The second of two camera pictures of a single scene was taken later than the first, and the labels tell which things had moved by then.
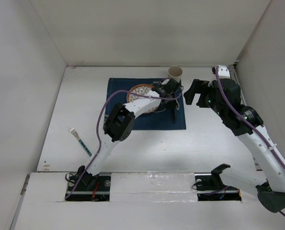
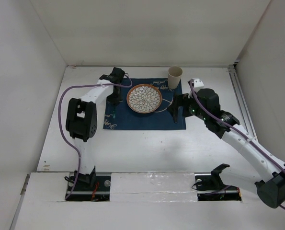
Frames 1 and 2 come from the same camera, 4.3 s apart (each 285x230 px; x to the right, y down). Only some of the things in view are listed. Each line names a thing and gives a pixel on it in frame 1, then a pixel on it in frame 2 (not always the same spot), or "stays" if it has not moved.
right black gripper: [199, 86] to [183, 99]
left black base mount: [89, 188] stays
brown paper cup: [175, 73] stays
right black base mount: [210, 187] stays
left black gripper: [167, 106] to [114, 101]
